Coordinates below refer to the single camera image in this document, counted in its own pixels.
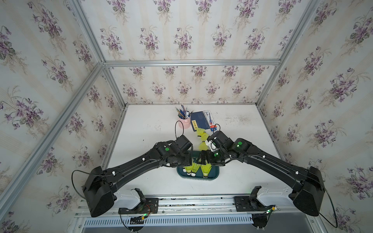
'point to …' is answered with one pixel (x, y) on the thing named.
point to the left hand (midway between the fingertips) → (192, 164)
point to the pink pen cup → (186, 123)
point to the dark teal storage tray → (212, 174)
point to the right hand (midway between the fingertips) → (205, 163)
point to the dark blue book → (198, 120)
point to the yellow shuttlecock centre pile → (201, 133)
